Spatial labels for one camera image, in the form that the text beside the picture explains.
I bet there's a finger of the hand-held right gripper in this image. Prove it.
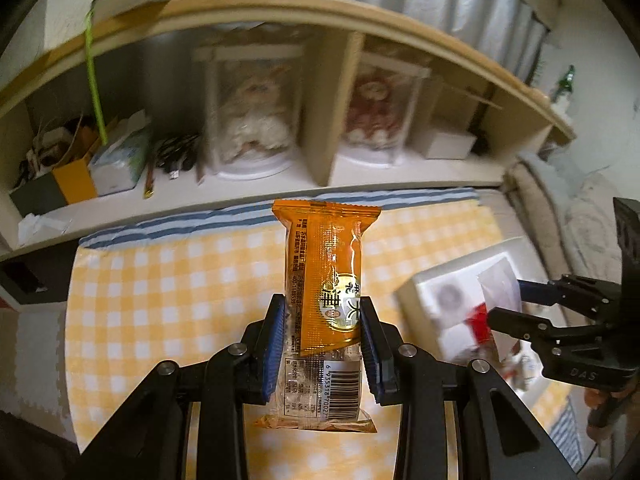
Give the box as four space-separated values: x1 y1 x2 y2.
487 307 557 345
515 275 622 319

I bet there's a wooden shelf unit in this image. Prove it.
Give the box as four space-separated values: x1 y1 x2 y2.
0 0 576 261

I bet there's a beige blanket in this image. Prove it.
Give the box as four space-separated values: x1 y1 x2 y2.
505 160 571 311

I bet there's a tissue box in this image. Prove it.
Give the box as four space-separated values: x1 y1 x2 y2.
90 115 153 196

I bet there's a small white box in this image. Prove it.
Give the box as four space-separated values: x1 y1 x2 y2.
425 127 476 161

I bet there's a green ribbon bookmark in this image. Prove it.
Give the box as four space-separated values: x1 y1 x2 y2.
84 7 109 144

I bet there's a grey blanket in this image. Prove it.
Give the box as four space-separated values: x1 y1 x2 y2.
520 152 571 181

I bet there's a dark green box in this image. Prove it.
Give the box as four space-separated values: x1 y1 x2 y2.
10 172 68 218

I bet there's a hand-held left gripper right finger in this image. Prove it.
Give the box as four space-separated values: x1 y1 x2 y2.
359 296 581 480

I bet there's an orange cardboard box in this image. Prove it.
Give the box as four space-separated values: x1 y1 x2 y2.
52 120 118 206

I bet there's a dark tool bundle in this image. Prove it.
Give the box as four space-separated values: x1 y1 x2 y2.
152 132 203 178

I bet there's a red snack packet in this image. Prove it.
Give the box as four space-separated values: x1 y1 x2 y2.
467 304 494 347

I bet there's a green glass bottle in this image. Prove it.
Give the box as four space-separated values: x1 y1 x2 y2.
550 65 576 104

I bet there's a cream textured pillow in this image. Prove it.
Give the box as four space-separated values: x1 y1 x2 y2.
565 172 633 286

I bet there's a crumpled white paper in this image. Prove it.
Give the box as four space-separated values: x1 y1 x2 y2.
17 205 74 248

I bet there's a yellow checked tablecloth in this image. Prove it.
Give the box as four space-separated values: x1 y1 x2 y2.
64 199 581 480

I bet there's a person's right hand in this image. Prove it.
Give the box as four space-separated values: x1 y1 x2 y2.
584 387 628 433

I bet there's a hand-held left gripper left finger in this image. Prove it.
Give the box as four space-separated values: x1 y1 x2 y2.
80 292 287 480

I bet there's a pink doll in case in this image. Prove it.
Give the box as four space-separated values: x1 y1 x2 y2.
335 52 431 168

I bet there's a cream doll in case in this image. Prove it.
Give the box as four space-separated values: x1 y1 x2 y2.
192 42 306 178

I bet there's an orange snack packet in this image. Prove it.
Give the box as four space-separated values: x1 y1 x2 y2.
255 199 382 433

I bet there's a doll in white dress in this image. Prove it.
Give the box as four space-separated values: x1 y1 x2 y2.
220 67 296 156

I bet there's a doll in red dress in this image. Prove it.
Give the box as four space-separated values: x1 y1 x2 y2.
347 72 408 146

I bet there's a white cardboard box tray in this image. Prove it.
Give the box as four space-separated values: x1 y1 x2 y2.
395 237 541 396

